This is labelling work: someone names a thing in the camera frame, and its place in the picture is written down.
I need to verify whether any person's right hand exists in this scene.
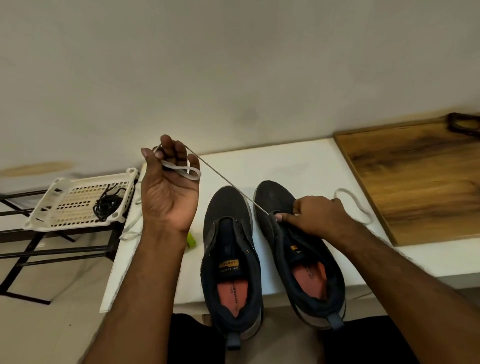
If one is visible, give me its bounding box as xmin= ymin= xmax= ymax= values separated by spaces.
xmin=273 ymin=194 xmax=370 ymax=246

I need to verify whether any person's left hand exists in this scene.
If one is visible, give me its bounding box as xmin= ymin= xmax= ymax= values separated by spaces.
xmin=138 ymin=133 xmax=202 ymax=237

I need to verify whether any grey shoelaces bundle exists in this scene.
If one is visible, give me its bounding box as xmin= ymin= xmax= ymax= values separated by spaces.
xmin=117 ymin=201 xmax=146 ymax=243

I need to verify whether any grey shoelace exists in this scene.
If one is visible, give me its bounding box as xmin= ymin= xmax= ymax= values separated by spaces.
xmin=151 ymin=143 xmax=375 ymax=227

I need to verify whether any dark sneaker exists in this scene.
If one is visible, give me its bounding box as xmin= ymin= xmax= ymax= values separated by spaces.
xmin=198 ymin=184 xmax=265 ymax=352
xmin=252 ymin=178 xmax=349 ymax=333

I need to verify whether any person's right forearm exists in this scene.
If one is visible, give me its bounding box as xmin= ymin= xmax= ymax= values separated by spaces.
xmin=341 ymin=223 xmax=480 ymax=364

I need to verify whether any person's left forearm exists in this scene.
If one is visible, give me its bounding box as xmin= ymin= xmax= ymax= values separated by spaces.
xmin=78 ymin=225 xmax=192 ymax=364

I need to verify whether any white perforated plastic tray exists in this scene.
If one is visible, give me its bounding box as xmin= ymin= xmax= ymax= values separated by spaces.
xmin=21 ymin=165 xmax=142 ymax=233

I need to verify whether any wooden board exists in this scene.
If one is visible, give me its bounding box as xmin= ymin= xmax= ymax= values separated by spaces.
xmin=332 ymin=115 xmax=480 ymax=248

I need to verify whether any black metal rack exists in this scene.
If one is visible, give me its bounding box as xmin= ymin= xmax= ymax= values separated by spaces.
xmin=0 ymin=186 xmax=126 ymax=307

